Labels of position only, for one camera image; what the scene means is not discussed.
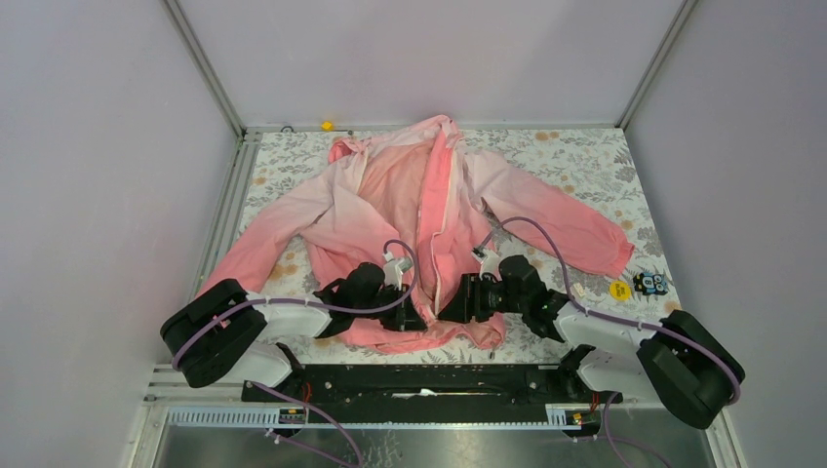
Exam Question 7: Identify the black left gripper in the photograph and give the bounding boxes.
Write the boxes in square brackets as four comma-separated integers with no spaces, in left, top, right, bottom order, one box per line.
[353,283,427,332]

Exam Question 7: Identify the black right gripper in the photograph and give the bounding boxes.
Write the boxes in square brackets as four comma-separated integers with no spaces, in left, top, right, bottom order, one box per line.
[438,273,528,324]

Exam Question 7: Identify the pink zip-up jacket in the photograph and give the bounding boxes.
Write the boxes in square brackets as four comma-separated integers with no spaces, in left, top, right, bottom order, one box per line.
[204,116,634,354]

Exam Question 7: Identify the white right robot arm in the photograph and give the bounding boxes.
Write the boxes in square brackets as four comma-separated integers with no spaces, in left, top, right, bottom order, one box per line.
[438,255,746,429]

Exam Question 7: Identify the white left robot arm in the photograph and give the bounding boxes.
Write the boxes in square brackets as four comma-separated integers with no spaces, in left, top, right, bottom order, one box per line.
[160,257,426,401]

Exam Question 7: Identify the yellow round token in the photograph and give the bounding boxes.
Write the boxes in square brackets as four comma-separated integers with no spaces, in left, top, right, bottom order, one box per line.
[609,280,633,301]

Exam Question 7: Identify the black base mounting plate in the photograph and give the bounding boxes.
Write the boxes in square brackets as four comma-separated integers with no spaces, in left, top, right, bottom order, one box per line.
[242,364,610,424]

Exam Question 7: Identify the small owl figurine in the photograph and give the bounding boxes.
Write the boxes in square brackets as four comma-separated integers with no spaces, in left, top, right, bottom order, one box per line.
[633,272,669,295]

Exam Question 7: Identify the floral patterned table mat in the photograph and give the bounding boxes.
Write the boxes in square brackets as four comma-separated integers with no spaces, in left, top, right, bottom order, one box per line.
[205,128,680,365]

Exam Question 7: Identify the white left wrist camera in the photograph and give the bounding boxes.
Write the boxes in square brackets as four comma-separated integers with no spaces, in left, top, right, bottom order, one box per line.
[382,252,414,289]

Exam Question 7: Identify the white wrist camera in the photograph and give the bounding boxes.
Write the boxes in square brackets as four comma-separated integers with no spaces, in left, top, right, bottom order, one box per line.
[382,252,414,289]
[472,246,501,280]

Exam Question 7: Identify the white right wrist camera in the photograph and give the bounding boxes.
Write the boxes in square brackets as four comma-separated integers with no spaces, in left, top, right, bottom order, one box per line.
[472,246,501,280]

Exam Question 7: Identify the aluminium frame rail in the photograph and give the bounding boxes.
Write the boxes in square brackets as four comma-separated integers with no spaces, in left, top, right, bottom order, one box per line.
[160,0,246,138]

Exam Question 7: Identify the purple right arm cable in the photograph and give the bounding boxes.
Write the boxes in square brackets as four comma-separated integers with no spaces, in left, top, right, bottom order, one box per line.
[478,215,744,468]

